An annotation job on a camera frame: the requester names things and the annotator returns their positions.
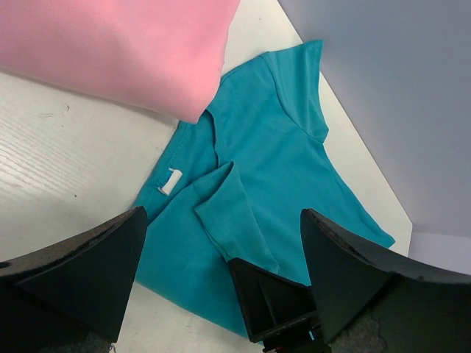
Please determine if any pink folded t-shirt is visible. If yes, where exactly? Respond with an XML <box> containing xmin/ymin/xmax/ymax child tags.
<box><xmin>1</xmin><ymin>1</ymin><xmax>238</xmax><ymax>123</ymax></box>

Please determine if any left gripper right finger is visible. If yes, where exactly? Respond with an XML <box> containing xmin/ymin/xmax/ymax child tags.
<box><xmin>301</xmin><ymin>209</ymin><xmax>470</xmax><ymax>352</ymax></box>

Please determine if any teal t-shirt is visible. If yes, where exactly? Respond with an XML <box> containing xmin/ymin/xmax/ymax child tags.
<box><xmin>135</xmin><ymin>40</ymin><xmax>394</xmax><ymax>335</ymax></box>

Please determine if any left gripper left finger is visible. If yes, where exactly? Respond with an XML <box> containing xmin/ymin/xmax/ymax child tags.
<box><xmin>1</xmin><ymin>207</ymin><xmax>147</xmax><ymax>352</ymax></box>

